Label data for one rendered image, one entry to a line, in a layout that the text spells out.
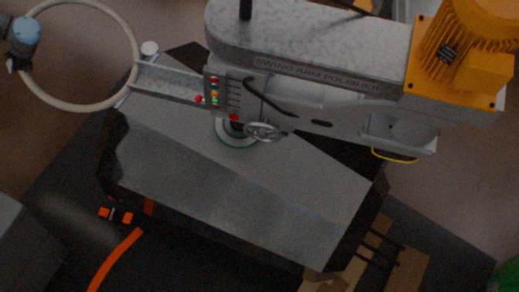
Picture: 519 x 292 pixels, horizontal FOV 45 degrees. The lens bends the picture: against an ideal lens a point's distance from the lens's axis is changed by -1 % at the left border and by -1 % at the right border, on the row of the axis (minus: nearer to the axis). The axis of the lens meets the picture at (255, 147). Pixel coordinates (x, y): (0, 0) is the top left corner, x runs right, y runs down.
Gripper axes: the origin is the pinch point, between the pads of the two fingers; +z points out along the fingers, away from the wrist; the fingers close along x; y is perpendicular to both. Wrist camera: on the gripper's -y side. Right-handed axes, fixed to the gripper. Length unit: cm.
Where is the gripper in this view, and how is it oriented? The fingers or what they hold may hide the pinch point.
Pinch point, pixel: (17, 62)
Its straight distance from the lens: 261.1
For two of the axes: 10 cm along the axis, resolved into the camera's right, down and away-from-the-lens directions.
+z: -4.2, 2.6, 8.7
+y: 2.3, 9.6, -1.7
